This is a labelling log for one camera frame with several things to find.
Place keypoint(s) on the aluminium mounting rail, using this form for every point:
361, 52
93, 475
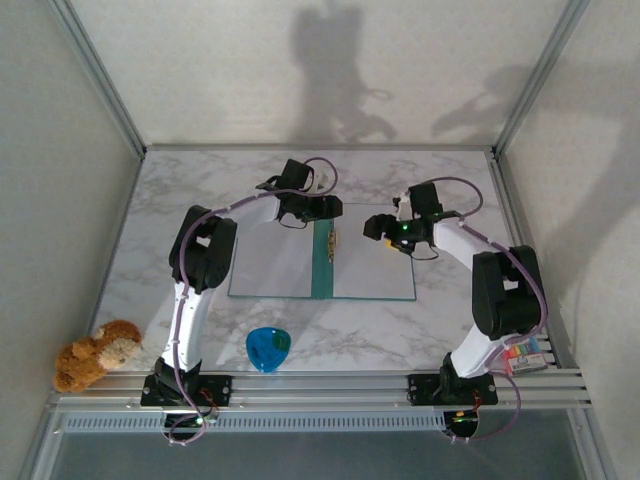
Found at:
325, 390

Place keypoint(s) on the brown teddy bear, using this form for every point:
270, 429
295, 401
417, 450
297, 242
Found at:
95, 355

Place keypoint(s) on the pack of coloured highlighters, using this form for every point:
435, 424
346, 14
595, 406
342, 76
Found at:
527, 362

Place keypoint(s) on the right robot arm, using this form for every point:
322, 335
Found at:
505, 300

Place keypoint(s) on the aluminium frame rail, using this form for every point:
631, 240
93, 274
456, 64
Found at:
510, 205
320, 147

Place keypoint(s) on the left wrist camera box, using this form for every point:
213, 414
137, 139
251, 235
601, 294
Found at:
320, 181

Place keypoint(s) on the aluminium frame post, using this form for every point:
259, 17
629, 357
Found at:
102, 80
537, 75

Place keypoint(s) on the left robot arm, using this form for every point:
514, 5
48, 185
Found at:
187, 325

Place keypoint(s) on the green folder with clear cover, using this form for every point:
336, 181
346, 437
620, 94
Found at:
322, 280

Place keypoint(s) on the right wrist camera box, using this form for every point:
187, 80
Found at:
402, 201

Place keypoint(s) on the blue translucent plastic case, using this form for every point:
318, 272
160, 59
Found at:
267, 350

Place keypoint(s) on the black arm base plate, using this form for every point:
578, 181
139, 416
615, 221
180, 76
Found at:
220, 387
420, 390

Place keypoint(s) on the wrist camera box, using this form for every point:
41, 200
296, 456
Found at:
320, 181
402, 201

